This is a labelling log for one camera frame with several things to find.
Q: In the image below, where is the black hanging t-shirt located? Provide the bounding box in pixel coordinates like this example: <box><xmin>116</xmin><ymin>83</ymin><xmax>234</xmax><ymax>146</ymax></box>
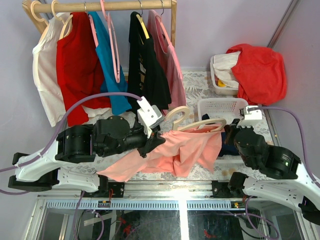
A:
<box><xmin>127</xmin><ymin>11</ymin><xmax>172</xmax><ymax>110</ymax></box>

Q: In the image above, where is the navy blue folded garment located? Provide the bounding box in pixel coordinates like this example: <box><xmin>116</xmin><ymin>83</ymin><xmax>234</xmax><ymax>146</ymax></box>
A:
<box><xmin>200</xmin><ymin>130</ymin><xmax>239</xmax><ymax>162</ymax></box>

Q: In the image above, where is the pink hanger with blue shirt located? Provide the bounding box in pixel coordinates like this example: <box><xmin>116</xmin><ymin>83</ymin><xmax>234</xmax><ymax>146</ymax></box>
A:
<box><xmin>84</xmin><ymin>2</ymin><xmax>99</xmax><ymax>47</ymax></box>

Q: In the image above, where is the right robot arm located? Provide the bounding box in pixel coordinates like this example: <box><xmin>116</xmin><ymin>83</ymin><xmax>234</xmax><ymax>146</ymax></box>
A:
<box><xmin>224</xmin><ymin>119</ymin><xmax>320</xmax><ymax>225</ymax></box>

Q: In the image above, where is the yellow object in basket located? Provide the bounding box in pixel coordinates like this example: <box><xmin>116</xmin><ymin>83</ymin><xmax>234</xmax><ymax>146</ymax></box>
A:
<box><xmin>217</xmin><ymin>79</ymin><xmax>226</xmax><ymax>88</ymax></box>

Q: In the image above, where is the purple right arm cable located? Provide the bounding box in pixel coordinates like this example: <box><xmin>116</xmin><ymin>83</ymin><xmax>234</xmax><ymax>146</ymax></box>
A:
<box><xmin>257</xmin><ymin>106</ymin><xmax>320</xmax><ymax>187</ymax></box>

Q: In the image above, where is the white perforated plastic basket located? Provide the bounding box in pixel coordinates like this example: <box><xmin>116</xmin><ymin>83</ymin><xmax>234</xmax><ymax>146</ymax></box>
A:
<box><xmin>197</xmin><ymin>97</ymin><xmax>264</xmax><ymax>169</ymax></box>

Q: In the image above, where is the beige hanger with red shirt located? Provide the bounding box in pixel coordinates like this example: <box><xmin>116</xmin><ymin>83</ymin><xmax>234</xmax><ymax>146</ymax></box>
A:
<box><xmin>50</xmin><ymin>0</ymin><xmax>73</xmax><ymax>40</ymax></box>

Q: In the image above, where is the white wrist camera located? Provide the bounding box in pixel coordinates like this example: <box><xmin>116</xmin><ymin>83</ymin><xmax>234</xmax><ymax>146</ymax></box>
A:
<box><xmin>137</xmin><ymin>96</ymin><xmax>164</xmax><ymax>139</ymax></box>
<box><xmin>236</xmin><ymin>105</ymin><xmax>263</xmax><ymax>128</ymax></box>

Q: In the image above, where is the salmon pink t-shirt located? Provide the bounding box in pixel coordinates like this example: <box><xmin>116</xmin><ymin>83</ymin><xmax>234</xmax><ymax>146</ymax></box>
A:
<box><xmin>97</xmin><ymin>125</ymin><xmax>222</xmax><ymax>182</ymax></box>

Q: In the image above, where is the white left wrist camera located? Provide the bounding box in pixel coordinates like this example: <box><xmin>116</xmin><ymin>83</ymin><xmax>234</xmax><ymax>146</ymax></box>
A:
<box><xmin>137</xmin><ymin>96</ymin><xmax>164</xmax><ymax>139</ymax></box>

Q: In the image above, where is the pink hanging t-shirt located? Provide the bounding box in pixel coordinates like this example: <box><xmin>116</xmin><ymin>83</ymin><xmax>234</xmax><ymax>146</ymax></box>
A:
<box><xmin>146</xmin><ymin>9</ymin><xmax>187</xmax><ymax>110</ymax></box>

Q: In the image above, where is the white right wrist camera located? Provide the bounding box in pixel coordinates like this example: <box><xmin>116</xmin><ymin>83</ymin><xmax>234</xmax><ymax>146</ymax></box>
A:
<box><xmin>236</xmin><ymin>105</ymin><xmax>263</xmax><ymax>128</ymax></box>

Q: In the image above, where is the aluminium frame rail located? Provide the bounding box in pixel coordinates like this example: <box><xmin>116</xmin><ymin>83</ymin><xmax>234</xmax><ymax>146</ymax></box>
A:
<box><xmin>37</xmin><ymin>179</ymin><xmax>306</xmax><ymax>201</ymax></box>

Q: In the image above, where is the orange-red t-shirt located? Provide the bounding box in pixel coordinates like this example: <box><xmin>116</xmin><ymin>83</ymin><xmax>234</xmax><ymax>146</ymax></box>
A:
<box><xmin>226</xmin><ymin>43</ymin><xmax>288</xmax><ymax>106</ymax></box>

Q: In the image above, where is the blue hanging t-shirt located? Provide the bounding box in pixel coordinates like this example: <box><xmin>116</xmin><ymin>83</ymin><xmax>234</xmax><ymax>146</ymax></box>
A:
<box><xmin>89</xmin><ymin>11</ymin><xmax>131</xmax><ymax>115</ymax></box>

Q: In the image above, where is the white hanging t-shirt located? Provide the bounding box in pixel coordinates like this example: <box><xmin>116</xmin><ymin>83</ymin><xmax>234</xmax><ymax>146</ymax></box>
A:
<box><xmin>32</xmin><ymin>17</ymin><xmax>66</xmax><ymax>127</ymax></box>

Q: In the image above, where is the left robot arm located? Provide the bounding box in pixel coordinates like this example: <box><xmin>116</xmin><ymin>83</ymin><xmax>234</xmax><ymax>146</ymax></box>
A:
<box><xmin>8</xmin><ymin>115</ymin><xmax>166</xmax><ymax>195</ymax></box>

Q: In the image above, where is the yellow hanger with black shirt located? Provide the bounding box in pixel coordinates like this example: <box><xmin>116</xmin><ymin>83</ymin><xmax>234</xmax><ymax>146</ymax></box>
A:
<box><xmin>136</xmin><ymin>0</ymin><xmax>150</xmax><ymax>40</ymax></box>

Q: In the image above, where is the white garment in basket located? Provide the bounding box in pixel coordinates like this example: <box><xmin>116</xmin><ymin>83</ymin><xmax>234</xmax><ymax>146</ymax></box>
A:
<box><xmin>213</xmin><ymin>51</ymin><xmax>241</xmax><ymax>88</ymax></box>

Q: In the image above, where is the wooden clothes rack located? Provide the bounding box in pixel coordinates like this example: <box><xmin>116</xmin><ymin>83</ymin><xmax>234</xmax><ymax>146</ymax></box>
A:
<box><xmin>22</xmin><ymin>0</ymin><xmax>177</xmax><ymax>45</ymax></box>

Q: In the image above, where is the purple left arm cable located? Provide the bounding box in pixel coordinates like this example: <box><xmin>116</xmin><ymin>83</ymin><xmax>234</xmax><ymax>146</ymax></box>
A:
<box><xmin>0</xmin><ymin>92</ymin><xmax>143</xmax><ymax>196</ymax></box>

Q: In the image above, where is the small white laundry basket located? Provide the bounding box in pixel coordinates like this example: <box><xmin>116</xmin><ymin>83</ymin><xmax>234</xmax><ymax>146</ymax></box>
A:
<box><xmin>210</xmin><ymin>56</ymin><xmax>238</xmax><ymax>96</ymax></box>

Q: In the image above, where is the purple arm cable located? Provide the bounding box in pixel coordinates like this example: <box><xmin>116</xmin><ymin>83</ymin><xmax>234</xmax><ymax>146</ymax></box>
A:
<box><xmin>0</xmin><ymin>92</ymin><xmax>143</xmax><ymax>196</ymax></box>
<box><xmin>257</xmin><ymin>106</ymin><xmax>320</xmax><ymax>187</ymax></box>

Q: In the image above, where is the grey slotted cable duct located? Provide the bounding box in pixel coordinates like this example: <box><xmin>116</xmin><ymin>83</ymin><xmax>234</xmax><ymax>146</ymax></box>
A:
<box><xmin>45</xmin><ymin>199</ymin><xmax>245</xmax><ymax>211</ymax></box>

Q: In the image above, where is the red hanging t-shirt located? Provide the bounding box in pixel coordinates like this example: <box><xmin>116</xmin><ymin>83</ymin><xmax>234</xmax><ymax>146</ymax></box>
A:
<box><xmin>56</xmin><ymin>12</ymin><xmax>105</xmax><ymax>110</ymax></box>

